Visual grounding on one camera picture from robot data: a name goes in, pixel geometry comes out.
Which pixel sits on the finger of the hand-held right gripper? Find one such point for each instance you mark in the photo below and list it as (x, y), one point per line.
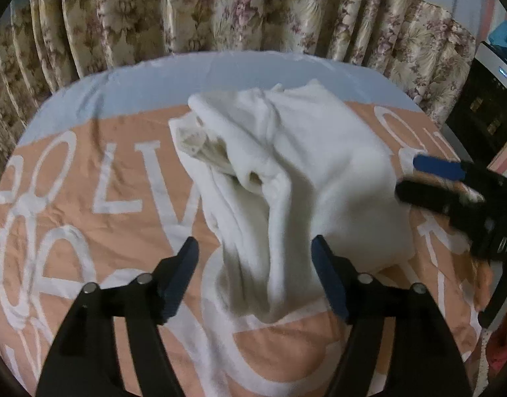
(427, 196)
(437, 165)

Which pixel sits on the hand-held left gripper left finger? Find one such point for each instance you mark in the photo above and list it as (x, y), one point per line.
(183, 273)

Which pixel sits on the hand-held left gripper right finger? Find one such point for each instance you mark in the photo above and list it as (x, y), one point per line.
(326, 273)

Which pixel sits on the white garment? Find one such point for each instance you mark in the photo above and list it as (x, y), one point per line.
(319, 182)

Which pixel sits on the person's right forearm pink sleeve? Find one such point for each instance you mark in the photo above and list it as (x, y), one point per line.
(506, 351)

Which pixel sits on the dark ornate cabinet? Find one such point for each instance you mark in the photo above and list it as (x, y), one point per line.
(481, 120)

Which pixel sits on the black and white appliance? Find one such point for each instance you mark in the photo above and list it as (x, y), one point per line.
(499, 64)

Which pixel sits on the orange and blue printed bedsheet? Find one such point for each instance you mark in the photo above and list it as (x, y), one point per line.
(113, 173)

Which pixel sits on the floral curtain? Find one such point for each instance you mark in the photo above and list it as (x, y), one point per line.
(237, 8)

